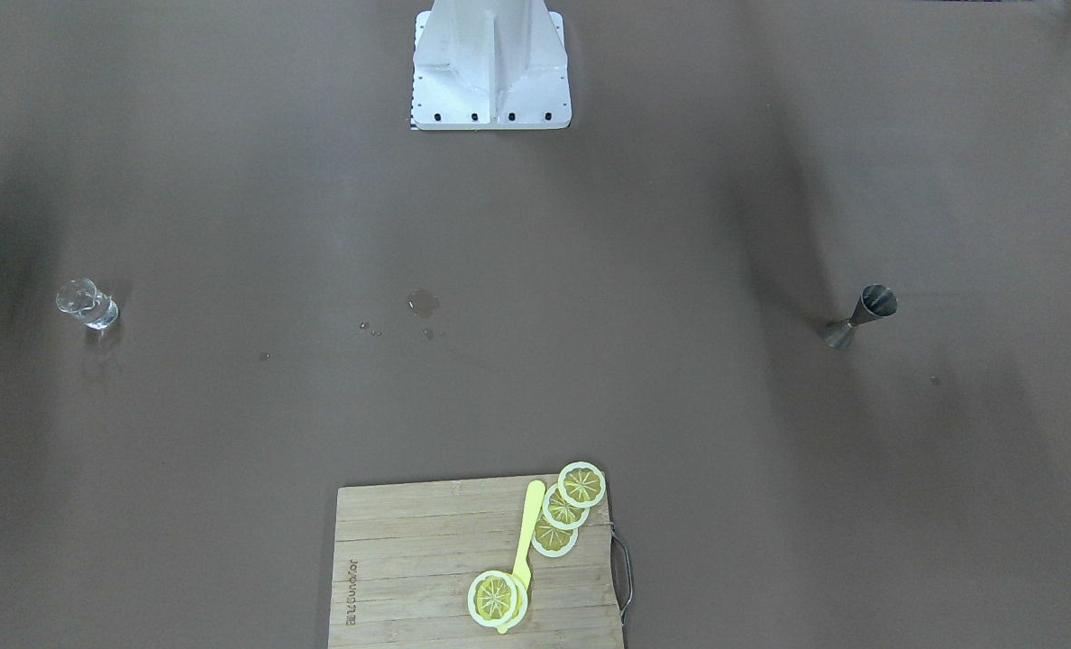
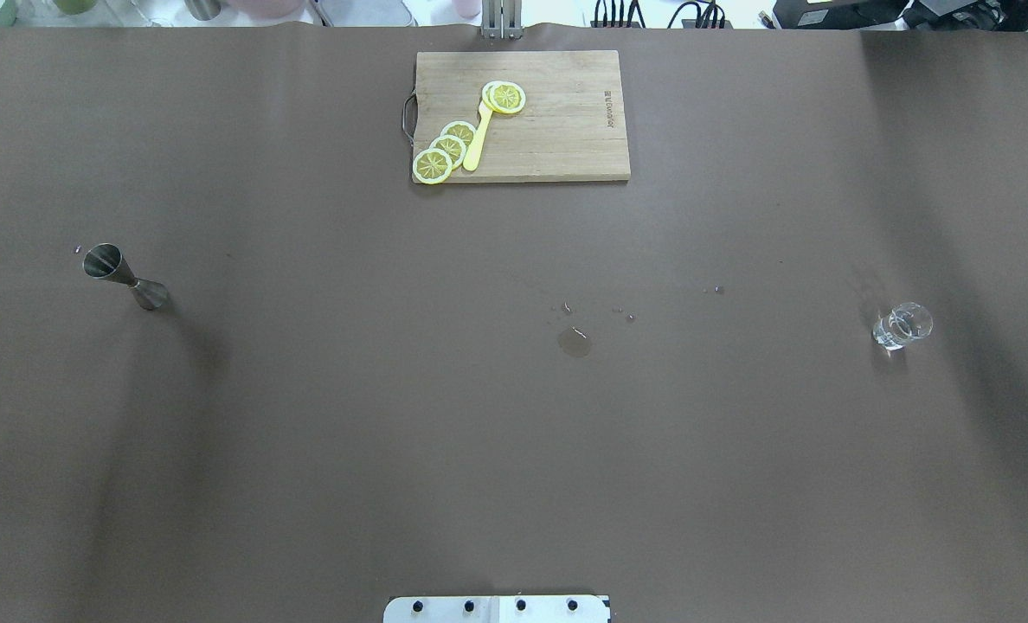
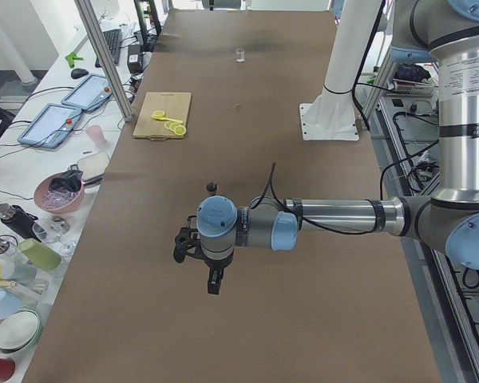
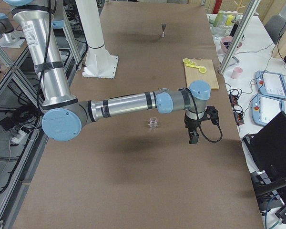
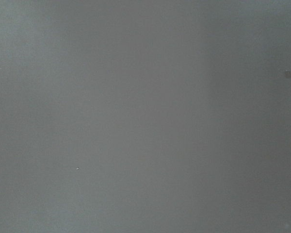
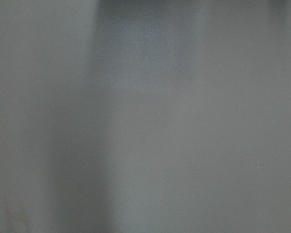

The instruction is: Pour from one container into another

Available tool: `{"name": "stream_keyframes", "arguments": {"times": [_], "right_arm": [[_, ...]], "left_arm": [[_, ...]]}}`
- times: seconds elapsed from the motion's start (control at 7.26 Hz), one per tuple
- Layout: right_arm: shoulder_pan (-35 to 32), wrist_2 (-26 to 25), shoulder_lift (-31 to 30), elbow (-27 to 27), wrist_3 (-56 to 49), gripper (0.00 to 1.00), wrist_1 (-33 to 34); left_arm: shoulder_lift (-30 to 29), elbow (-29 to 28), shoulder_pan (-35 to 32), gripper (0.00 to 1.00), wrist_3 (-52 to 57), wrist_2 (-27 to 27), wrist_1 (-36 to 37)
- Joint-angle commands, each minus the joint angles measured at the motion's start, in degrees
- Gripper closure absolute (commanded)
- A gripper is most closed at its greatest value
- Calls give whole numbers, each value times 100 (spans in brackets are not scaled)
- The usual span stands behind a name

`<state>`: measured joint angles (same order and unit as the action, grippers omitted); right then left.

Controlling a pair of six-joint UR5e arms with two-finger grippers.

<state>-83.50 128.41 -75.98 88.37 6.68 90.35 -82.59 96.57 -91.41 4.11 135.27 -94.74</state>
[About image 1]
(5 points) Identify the lemon slice at board corner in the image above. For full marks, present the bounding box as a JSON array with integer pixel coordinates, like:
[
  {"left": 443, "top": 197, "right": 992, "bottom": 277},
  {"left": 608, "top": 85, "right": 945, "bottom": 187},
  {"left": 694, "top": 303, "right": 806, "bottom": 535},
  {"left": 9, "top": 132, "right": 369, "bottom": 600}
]
[{"left": 557, "top": 461, "right": 607, "bottom": 508}]

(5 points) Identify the lemon slice on knife handle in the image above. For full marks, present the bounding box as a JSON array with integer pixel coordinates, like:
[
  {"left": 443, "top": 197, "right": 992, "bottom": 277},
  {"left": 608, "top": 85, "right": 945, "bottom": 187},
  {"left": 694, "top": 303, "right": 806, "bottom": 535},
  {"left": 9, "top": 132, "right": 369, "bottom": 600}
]
[{"left": 467, "top": 570, "right": 530, "bottom": 634}]

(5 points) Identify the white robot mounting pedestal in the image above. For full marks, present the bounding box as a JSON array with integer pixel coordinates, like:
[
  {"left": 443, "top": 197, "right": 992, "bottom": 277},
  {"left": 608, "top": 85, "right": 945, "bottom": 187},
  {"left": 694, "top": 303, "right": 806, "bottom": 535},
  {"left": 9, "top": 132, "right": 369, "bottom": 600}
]
[{"left": 409, "top": 1, "right": 572, "bottom": 131}]

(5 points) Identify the small clear glass cup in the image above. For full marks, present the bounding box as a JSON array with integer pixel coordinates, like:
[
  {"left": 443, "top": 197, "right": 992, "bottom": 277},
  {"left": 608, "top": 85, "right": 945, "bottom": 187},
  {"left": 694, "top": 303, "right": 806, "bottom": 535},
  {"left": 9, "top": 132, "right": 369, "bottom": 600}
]
[{"left": 56, "top": 277, "right": 121, "bottom": 330}]

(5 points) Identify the bamboo cutting board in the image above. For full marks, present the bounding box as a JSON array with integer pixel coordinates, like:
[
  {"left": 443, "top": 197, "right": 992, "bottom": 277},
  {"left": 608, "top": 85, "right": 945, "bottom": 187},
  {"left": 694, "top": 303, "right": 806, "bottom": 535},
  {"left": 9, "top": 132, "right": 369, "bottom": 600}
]
[{"left": 326, "top": 476, "right": 627, "bottom": 648}]

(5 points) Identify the overlapping lemon slice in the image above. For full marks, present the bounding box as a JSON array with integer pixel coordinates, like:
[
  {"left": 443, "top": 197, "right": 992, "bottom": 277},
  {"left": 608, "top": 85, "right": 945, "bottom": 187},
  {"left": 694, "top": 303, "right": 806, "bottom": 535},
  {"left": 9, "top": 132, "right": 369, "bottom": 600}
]
[
  {"left": 541, "top": 485, "right": 590, "bottom": 533},
  {"left": 531, "top": 516, "right": 580, "bottom": 558}
]

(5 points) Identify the steel double jigger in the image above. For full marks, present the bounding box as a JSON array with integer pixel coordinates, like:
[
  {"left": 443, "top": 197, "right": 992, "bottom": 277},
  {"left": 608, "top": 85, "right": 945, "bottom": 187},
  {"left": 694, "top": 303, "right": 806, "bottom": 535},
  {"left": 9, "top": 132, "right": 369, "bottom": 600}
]
[{"left": 823, "top": 284, "right": 897, "bottom": 350}]

